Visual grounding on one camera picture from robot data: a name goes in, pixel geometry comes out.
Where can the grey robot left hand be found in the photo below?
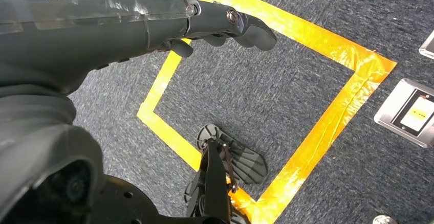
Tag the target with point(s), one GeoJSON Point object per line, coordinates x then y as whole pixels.
{"type": "Point", "coordinates": [84, 29]}

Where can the black robot hip plate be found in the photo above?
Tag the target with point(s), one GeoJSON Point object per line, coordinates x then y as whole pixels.
{"type": "Point", "coordinates": [129, 205]}

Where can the black robot foot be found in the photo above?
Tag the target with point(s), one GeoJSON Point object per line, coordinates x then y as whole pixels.
{"type": "Point", "coordinates": [247, 163]}

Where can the yellow floor tape square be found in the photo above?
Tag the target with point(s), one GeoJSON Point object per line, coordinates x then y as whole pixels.
{"type": "Point", "coordinates": [340, 114]}

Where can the steel floor plate yellow label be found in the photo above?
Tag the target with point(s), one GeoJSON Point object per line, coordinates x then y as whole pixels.
{"type": "Point", "coordinates": [400, 114]}

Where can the steel floor plate white label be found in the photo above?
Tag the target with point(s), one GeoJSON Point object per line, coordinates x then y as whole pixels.
{"type": "Point", "coordinates": [428, 46]}

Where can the chrome chair base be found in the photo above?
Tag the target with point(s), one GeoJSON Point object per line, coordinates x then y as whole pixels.
{"type": "Point", "coordinates": [385, 220]}

